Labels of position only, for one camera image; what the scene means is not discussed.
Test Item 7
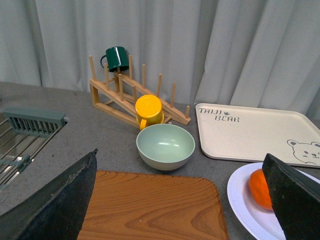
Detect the wooden cutting board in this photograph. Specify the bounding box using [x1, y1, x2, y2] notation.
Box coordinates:
[78, 170, 229, 240]

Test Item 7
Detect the beige bear serving tray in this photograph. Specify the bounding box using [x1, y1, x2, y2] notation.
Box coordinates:
[195, 103, 320, 168]

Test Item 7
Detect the dark green mug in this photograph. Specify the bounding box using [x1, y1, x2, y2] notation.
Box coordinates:
[100, 46, 130, 73]

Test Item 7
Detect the grey-green sink drain rack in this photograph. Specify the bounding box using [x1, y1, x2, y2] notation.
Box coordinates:
[0, 107, 67, 192]

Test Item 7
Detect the yellow mug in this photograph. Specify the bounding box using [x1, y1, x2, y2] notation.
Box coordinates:
[135, 94, 165, 130]

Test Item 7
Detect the white round plate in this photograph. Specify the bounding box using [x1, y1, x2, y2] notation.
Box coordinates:
[226, 162, 320, 240]

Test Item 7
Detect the orange mandarin fruit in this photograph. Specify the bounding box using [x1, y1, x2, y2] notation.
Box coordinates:
[248, 168, 273, 210]

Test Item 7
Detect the light green bowl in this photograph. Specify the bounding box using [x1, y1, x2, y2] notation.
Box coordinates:
[136, 124, 196, 171]

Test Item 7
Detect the grey-white curtain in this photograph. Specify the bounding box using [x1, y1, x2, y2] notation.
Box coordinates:
[0, 0, 320, 119]

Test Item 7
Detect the wooden dish rack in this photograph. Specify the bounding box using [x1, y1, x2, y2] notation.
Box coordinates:
[88, 54, 192, 129]

